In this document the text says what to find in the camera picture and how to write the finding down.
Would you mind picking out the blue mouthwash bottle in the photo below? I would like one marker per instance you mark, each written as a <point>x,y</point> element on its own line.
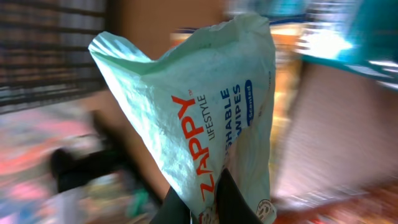
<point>358,36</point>

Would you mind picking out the grey plastic shopping basket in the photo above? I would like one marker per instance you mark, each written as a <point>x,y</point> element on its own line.
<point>44,51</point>

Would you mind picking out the teal white small packet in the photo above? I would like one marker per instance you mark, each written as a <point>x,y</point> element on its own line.
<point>153,95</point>

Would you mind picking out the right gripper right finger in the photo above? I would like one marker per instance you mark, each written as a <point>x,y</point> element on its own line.
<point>231,206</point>

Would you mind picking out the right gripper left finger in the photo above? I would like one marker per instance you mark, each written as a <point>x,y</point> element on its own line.
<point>172,211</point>

